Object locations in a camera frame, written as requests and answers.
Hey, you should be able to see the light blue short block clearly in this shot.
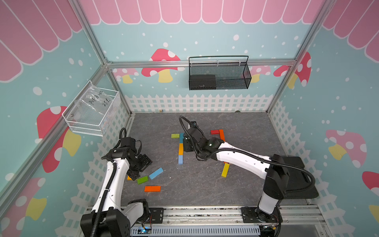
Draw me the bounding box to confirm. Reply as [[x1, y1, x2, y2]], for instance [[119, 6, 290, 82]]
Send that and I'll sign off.
[[178, 155, 183, 165]]

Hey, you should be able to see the orange block front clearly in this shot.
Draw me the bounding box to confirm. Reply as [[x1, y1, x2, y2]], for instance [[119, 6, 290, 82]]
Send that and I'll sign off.
[[144, 186, 161, 193]]

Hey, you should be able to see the yellow long block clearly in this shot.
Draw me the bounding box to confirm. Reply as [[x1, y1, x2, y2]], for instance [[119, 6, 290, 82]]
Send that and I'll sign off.
[[221, 163, 230, 178]]

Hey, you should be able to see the red small block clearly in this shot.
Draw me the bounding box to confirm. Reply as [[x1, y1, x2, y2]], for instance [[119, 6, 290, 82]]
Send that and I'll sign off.
[[210, 130, 220, 135]]

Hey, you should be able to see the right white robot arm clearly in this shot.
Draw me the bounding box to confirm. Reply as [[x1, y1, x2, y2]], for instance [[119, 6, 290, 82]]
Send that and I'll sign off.
[[179, 116, 315, 223]]

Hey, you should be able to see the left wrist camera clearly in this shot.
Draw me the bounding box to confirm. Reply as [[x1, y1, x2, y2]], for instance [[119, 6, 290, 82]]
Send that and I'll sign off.
[[119, 137, 136, 151]]

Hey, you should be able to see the light blue long block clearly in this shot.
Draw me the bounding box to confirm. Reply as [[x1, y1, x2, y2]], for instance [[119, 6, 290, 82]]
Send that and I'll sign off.
[[149, 168, 164, 180]]

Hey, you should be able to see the black box in basket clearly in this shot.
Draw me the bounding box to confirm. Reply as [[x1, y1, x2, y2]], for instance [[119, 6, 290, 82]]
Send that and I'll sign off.
[[189, 75, 217, 90]]

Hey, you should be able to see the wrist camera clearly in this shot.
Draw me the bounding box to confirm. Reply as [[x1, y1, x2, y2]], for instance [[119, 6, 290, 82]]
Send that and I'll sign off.
[[119, 137, 136, 151], [188, 121, 204, 144]]

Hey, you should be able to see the black wire basket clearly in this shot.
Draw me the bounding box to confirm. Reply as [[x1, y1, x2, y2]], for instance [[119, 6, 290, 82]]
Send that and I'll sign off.
[[188, 55, 252, 90]]

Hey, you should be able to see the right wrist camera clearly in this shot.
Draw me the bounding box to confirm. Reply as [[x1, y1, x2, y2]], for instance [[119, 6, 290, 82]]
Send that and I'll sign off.
[[188, 121, 204, 144]]

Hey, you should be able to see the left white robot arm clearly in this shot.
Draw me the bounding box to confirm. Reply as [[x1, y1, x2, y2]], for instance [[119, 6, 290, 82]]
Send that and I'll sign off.
[[80, 127, 152, 237]]

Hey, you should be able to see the orange block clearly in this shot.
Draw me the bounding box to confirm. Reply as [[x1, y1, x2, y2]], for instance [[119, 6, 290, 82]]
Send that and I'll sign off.
[[144, 186, 161, 193], [219, 129, 226, 141]]

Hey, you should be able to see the clear plastic bag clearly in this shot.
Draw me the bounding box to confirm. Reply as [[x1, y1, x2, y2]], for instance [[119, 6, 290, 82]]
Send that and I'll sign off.
[[78, 84, 113, 118]]

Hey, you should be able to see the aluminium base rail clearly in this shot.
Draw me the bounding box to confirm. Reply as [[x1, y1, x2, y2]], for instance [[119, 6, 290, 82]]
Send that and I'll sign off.
[[130, 205, 332, 237]]

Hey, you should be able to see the green block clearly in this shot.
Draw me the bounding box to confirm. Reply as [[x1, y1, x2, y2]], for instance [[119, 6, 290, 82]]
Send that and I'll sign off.
[[171, 133, 180, 139], [137, 176, 149, 185]]

